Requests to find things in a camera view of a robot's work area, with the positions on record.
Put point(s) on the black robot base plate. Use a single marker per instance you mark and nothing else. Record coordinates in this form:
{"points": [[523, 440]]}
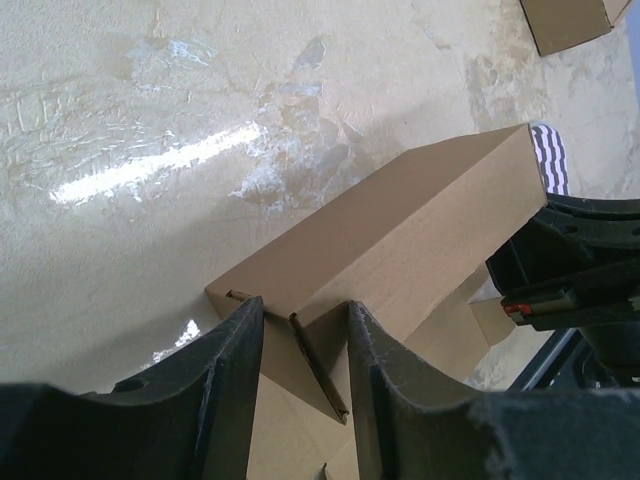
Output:
{"points": [[565, 362]]}

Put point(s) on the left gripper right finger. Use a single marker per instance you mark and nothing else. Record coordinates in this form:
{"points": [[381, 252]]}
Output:
{"points": [[412, 421]]}

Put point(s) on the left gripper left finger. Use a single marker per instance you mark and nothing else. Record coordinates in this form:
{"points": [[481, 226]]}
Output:
{"points": [[189, 416]]}

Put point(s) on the large folded cardboard box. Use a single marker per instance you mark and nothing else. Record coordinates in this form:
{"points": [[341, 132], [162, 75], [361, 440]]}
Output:
{"points": [[559, 25]]}

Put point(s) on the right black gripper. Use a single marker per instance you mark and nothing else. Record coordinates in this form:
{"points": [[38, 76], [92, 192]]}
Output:
{"points": [[575, 265]]}

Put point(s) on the purple black striped sponge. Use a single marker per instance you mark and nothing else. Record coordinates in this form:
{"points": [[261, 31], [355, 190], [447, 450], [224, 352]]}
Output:
{"points": [[552, 158]]}

